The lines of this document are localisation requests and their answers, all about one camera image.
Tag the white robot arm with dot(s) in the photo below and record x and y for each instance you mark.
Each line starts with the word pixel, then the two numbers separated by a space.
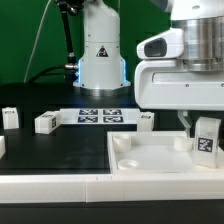
pixel 102 70

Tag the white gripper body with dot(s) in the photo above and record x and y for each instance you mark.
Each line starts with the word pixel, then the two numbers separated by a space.
pixel 161 81

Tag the white left fence piece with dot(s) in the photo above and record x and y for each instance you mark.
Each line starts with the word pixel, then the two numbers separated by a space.
pixel 2 146

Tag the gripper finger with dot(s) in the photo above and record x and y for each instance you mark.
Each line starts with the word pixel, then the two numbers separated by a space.
pixel 185 119

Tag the white front fence rail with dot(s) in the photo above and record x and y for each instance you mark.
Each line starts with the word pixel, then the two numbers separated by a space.
pixel 109 188

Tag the white base tag plate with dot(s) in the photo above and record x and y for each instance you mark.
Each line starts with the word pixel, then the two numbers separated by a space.
pixel 99 116

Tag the white square tabletop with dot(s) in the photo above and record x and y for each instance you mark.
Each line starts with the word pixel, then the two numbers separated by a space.
pixel 153 152

